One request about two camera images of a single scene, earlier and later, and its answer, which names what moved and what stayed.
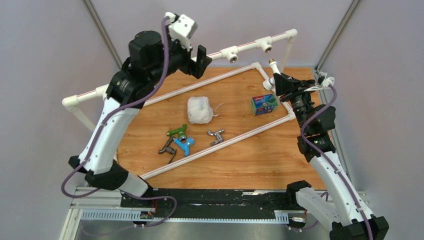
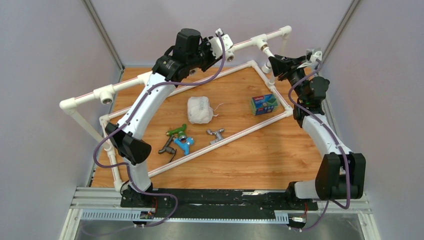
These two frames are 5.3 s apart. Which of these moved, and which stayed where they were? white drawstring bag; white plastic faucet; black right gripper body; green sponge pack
Moved: white plastic faucet; black right gripper body
Stayed: white drawstring bag; green sponge pack
